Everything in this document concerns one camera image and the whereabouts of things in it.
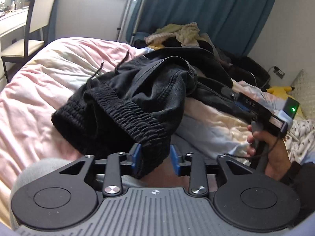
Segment person's right hand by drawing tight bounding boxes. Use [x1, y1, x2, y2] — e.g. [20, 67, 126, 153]
[247, 125, 292, 181]

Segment black sleeved right forearm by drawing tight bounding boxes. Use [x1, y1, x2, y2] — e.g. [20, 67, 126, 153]
[280, 162, 315, 220]

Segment wall power socket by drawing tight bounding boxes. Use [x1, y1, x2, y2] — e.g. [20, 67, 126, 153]
[273, 66, 285, 79]

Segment pink yellow bed duvet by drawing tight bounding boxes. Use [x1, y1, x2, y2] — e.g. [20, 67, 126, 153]
[1, 37, 249, 226]

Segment white desk with drawers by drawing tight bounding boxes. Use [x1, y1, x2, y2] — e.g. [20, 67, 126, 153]
[1, 6, 28, 91]

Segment white patterned pillow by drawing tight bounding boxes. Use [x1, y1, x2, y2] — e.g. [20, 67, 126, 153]
[284, 119, 314, 164]

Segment beige quilted headboard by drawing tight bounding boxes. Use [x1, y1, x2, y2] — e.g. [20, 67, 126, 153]
[291, 69, 315, 119]

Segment yellow plush toy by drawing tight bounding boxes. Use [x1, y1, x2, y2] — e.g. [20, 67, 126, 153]
[267, 86, 295, 100]

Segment black denim pants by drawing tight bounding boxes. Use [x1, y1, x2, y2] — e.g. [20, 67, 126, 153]
[51, 47, 252, 178]

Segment black bag by wall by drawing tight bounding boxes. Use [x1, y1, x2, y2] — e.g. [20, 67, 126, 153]
[217, 48, 271, 91]

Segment cream black frame chair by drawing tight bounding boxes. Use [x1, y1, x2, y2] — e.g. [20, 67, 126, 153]
[1, 0, 55, 83]

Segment green beige fluffy blanket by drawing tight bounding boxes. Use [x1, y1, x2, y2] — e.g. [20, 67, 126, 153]
[144, 22, 200, 46]

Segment teal window curtain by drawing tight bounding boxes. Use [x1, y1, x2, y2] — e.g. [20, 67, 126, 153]
[137, 0, 275, 56]

